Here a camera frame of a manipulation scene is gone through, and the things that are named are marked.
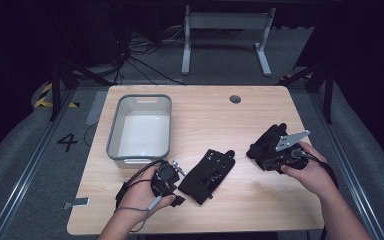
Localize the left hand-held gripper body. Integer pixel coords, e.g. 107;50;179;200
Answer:
150;159;187;198

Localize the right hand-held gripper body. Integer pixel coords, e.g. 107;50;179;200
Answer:
272;129;311;175

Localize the black glove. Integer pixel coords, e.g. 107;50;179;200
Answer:
178;148;237;206
245;123;289;171

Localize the person's right hand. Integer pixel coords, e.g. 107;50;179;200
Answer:
279;141;338;200

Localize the person's left hand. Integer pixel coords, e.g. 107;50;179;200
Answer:
116;164;178;222

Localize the gray plastic bin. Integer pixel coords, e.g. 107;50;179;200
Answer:
105;94;173;169

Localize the black tripod stand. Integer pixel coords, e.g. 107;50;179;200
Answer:
278;61;336;124
48;56;114;122

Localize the gray floor tape patch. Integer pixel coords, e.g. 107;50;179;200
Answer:
85;90;108;126

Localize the gray cord with plug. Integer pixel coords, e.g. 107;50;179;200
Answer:
114;195;163;233

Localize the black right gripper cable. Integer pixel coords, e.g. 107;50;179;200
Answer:
293;149;340;189

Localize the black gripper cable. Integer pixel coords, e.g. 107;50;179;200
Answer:
114;159;164;210
293;149;340;189

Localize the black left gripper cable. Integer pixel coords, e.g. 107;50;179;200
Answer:
114;159;164;210

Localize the thin black floor cable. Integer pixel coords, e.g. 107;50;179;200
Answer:
83;121;100;148

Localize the small metal bracket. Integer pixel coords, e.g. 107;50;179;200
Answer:
63;197;91;210

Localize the bundle of floor cables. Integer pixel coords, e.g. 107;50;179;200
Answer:
113;26;186;86

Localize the white metal desk frame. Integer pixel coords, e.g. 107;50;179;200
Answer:
180;4;277;77

